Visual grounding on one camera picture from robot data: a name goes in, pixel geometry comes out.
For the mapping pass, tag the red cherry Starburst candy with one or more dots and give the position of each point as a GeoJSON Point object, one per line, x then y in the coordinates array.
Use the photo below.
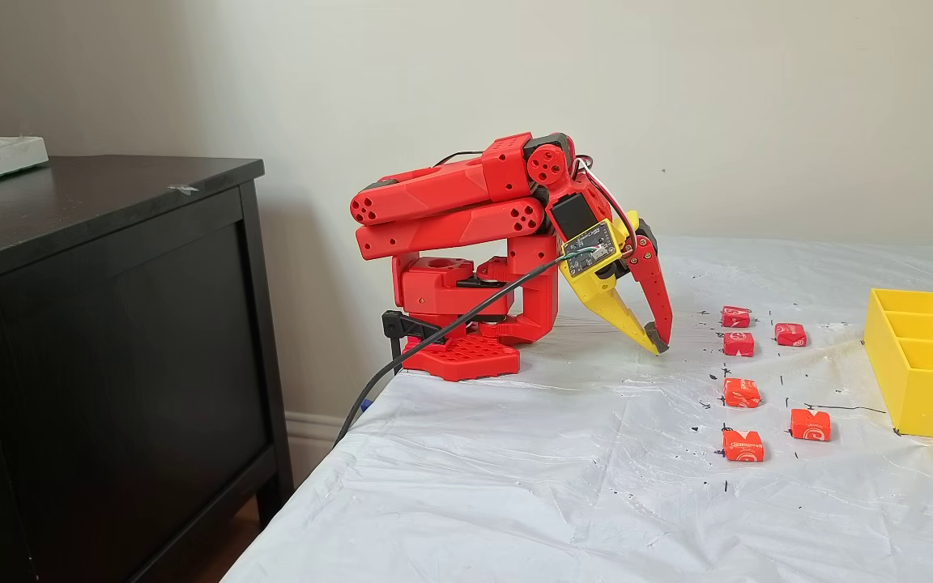
{"type": "Point", "coordinates": [790, 334]}
{"type": "Point", "coordinates": [738, 344]}
{"type": "Point", "coordinates": [735, 317]}

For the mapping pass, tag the orange Starburst candy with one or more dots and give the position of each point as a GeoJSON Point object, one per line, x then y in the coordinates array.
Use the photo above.
{"type": "Point", "coordinates": [743, 445]}
{"type": "Point", "coordinates": [810, 424]}
{"type": "Point", "coordinates": [741, 393]}

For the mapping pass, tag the yellow three-compartment box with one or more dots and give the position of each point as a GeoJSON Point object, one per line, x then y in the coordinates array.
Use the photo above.
{"type": "Point", "coordinates": [932, 397]}

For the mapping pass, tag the black table clamp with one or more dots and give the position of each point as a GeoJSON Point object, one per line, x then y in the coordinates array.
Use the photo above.
{"type": "Point", "coordinates": [410, 326]}

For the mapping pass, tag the white plastic table cover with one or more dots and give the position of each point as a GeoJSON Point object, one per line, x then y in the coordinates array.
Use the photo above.
{"type": "Point", "coordinates": [515, 486]}

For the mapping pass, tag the white baseboard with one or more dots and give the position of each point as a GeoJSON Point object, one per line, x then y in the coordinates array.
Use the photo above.
{"type": "Point", "coordinates": [313, 437]}

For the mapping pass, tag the black wooden dresser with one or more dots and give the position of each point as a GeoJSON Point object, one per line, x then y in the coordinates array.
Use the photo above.
{"type": "Point", "coordinates": [110, 364]}

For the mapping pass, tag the camera board on yellow mount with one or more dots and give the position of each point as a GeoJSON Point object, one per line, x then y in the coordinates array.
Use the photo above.
{"type": "Point", "coordinates": [590, 249]}

